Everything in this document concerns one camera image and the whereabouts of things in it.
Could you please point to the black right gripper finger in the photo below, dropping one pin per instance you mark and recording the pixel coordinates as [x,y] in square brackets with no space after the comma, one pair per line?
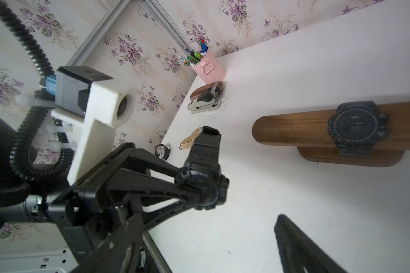
[298,253]

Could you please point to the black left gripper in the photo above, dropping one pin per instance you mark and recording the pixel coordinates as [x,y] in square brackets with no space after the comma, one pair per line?
[105,214]

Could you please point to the black digital watch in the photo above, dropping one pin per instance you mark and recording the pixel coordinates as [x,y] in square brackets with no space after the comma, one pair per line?
[201,171]
[356,127]

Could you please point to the brown wooden watch stand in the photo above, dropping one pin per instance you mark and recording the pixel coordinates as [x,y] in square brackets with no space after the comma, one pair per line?
[308,131]

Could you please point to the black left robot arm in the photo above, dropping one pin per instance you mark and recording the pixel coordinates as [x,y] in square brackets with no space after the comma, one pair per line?
[21,145]

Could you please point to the thin black band watch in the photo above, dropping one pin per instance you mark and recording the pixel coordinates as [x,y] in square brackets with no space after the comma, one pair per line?
[162,151]

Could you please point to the brown and white stapler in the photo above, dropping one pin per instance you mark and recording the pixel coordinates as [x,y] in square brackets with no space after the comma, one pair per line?
[206,98]

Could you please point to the pink pen cup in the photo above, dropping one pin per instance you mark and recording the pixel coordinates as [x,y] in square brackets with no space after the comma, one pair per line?
[209,69]

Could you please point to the pens in cup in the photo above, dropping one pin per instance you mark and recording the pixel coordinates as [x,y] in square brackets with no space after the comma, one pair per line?
[194,57]

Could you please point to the beige strap watch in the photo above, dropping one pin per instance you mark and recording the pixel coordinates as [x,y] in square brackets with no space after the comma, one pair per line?
[187,143]

